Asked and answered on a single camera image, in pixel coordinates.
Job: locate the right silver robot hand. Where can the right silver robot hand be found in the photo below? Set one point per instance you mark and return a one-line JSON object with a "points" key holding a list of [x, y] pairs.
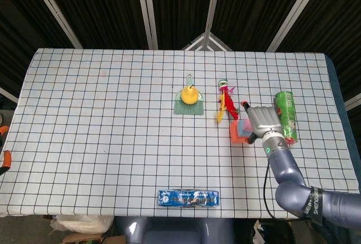
{"points": [[265, 119]]}

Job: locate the small pink foam block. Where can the small pink foam block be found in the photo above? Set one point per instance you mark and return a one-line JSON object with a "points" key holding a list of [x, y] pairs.
{"points": [[247, 125]]}

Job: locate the medium blue foam block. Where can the medium blue foam block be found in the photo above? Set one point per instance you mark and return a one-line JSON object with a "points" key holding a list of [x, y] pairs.
{"points": [[242, 131]]}

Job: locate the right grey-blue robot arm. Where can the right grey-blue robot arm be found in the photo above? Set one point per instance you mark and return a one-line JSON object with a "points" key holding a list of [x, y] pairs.
{"points": [[285, 167]]}

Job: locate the green chips can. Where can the green chips can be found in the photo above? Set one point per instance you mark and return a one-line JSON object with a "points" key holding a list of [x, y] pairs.
{"points": [[287, 105]]}

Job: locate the large orange foam block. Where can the large orange foam block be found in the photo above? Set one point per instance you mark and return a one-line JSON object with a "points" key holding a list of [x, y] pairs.
{"points": [[235, 138]]}

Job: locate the colourful feather shuttlecock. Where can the colourful feather shuttlecock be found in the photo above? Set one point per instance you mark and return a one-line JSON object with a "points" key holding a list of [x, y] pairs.
{"points": [[228, 102]]}

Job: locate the small green hand broom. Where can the small green hand broom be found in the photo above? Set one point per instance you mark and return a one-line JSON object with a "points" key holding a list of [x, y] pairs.
{"points": [[188, 109]]}

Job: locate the yellow pear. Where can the yellow pear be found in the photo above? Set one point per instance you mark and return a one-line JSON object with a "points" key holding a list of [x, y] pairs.
{"points": [[189, 95]]}

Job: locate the blue cookie box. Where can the blue cookie box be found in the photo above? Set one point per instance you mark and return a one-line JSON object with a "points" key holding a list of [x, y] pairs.
{"points": [[188, 198]]}

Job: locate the grey-blue robot torso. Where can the grey-blue robot torso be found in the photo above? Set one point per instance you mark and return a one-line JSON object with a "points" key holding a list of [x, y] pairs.
{"points": [[175, 231]]}

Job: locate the white checked tablecloth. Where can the white checked tablecloth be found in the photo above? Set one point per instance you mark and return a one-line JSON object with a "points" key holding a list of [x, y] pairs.
{"points": [[98, 142]]}

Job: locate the dark folding screen white frames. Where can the dark folding screen white frames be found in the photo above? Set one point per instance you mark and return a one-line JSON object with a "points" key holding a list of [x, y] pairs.
{"points": [[107, 6]]}

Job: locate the white plastic bag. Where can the white plastic bag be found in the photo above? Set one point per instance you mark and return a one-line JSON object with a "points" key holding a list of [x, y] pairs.
{"points": [[81, 223]]}

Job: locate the brown cardboard box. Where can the brown cardboard box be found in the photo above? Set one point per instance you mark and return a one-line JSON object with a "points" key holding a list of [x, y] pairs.
{"points": [[84, 239]]}

